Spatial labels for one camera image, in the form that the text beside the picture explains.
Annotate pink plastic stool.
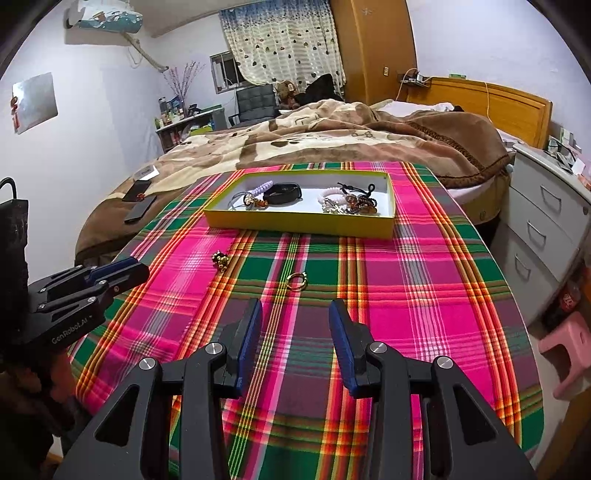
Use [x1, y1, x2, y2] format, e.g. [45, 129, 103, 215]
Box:
[538, 311, 591, 401]

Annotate silver wall poster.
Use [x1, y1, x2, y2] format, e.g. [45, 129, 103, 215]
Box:
[9, 71, 59, 136]

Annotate brown patterned blanket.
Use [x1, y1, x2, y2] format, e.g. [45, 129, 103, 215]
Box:
[74, 99, 516, 269]

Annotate black chair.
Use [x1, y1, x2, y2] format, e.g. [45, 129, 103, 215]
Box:
[228, 84, 280, 128]

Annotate black phone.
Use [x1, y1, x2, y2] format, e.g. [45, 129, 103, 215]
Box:
[124, 194, 158, 225]

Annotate black bracelet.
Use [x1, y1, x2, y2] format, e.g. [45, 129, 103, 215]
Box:
[263, 183, 304, 205]

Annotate dotted white curtain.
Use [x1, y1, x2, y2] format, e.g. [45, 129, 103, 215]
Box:
[218, 0, 348, 87]

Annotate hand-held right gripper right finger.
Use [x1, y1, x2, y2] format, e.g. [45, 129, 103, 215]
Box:
[329, 299, 539, 480]

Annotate yellow cardboard box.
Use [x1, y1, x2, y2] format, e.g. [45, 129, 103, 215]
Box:
[203, 168, 396, 241]

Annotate wooden headboard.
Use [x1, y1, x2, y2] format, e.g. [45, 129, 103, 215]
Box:
[396, 76, 553, 149]

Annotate teal covered air conditioner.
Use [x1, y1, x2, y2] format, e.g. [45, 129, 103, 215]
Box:
[64, 0, 145, 36]

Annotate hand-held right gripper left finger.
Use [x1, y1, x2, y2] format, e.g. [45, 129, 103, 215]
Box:
[52, 298, 264, 480]

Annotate black cord hair tie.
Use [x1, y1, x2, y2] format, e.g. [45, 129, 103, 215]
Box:
[337, 182, 376, 200]

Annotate dark red marked phone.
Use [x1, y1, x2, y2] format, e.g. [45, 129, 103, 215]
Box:
[122, 180, 153, 203]

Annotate cluttered white desk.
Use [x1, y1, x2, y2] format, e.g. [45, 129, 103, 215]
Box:
[154, 105, 228, 154]

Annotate white pillow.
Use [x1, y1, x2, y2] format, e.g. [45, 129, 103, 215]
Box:
[376, 99, 457, 117]

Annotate black clothes pile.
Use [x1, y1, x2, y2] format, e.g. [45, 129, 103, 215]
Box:
[295, 73, 347, 106]

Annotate purple spiral hair tie keychain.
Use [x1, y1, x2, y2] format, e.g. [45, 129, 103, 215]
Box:
[229, 180, 276, 212]

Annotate brown teddy bear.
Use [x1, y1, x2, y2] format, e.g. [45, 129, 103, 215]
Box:
[276, 79, 299, 110]

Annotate pink beaded bracelet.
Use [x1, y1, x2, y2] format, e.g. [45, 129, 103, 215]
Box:
[316, 186, 347, 212]

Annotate dried flower branches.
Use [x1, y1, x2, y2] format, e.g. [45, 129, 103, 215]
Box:
[163, 61, 206, 110]

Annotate pink green plaid cloth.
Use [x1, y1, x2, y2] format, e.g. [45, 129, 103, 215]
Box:
[67, 161, 546, 480]

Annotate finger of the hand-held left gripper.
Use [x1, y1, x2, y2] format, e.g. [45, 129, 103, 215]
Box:
[34, 265, 151, 315]
[39, 257, 140, 300]

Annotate white drawer cabinet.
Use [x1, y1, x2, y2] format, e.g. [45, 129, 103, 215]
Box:
[488, 143, 591, 328]

